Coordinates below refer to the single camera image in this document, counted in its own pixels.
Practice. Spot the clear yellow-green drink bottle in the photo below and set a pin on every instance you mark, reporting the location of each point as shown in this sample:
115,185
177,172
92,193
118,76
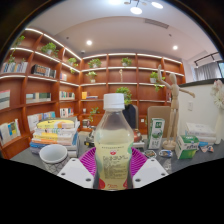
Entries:
113,146

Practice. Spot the wooden wall shelf unit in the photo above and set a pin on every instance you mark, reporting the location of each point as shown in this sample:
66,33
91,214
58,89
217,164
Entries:
100,90

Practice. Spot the pile of dark flat books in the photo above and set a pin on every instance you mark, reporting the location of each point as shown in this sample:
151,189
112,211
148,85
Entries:
90,138

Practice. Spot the dark office chair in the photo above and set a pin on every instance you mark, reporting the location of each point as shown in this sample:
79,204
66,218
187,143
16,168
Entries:
130,116

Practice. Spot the ceiling air vent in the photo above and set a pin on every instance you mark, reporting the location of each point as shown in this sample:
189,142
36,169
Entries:
156,23

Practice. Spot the stack of white books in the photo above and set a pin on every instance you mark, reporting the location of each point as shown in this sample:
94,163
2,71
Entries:
200,131

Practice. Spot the small green white box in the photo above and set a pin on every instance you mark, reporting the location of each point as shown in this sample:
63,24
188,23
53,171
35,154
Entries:
186,147

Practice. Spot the black ceiling track rail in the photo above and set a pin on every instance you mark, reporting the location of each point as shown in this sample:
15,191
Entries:
206,57

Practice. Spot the white patterned mug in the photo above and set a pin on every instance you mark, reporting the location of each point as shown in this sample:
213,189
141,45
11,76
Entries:
53,156

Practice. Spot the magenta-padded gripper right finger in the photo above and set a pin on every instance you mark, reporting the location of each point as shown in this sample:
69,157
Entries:
148,173

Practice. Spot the white wall switch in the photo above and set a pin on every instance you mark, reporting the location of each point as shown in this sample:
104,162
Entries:
190,106

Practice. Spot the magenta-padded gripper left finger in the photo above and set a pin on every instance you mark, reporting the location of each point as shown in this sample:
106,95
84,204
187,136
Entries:
76,173

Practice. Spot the round recessed ceiling light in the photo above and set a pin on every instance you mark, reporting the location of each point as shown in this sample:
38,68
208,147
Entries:
89,42
175,47

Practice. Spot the stack of colourful books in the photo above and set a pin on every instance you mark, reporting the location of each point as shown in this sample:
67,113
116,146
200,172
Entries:
55,133

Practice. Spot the tall green white carton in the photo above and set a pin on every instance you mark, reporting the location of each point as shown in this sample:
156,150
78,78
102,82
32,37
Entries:
155,133

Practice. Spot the window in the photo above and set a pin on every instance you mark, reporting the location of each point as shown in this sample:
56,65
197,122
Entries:
221,69

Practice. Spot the grey curtain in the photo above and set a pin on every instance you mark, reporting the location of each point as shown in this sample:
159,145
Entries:
208,70

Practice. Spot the tan chair back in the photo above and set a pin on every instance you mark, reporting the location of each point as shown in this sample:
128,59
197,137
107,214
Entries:
158,111

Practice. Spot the multi-bulb ceiling lamp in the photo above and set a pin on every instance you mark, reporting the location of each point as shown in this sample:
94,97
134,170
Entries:
136,8

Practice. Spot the wooden artist mannequin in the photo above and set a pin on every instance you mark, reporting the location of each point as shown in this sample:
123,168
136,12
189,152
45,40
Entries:
174,106

